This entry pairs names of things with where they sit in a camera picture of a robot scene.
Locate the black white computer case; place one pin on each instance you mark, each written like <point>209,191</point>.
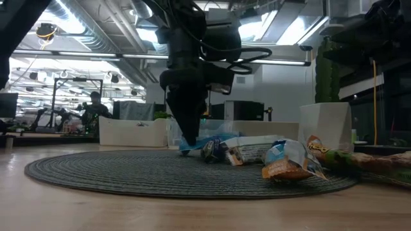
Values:
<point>239,110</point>

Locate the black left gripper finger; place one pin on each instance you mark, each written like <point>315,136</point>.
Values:
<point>183,112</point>
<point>199,112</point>

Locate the green red granola bar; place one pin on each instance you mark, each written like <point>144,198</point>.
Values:
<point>346,158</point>

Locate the small green leafy plant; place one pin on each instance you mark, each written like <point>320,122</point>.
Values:
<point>161,115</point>

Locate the clear plastic bin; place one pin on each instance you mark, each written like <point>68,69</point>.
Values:
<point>215,126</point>

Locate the small white cup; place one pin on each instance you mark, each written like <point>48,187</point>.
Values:
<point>9,142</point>

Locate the white planter pot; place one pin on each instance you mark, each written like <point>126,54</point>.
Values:
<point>324,125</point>

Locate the ceiling light strip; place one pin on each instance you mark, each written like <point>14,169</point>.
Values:
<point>279,62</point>
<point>86,54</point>

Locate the black computer monitor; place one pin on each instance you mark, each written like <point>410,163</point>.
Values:
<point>8,105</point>

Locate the blue granola bar yellow print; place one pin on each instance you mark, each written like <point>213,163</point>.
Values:
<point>212,150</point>

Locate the white plastic bin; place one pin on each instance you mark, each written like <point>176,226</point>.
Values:
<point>131,131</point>

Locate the green column plant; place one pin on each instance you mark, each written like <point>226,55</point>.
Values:
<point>327,70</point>

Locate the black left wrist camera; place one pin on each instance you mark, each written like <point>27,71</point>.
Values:
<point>221,80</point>

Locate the white printed granola bar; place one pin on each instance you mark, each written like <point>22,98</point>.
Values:
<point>253,149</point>

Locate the person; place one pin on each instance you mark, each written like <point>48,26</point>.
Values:
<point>94,110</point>

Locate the grey covered cabinet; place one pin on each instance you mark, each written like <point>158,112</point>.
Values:
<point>133,110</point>

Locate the black metal frame stand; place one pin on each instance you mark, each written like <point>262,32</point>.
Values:
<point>77,80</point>

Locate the white blue orange granola bar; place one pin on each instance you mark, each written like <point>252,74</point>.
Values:
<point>289,162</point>

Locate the black background robot arm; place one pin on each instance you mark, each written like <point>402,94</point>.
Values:
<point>61,115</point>

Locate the round grey woven placemat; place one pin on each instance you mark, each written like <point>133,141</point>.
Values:
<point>128,173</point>

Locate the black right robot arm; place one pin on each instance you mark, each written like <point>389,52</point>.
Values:
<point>385,29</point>

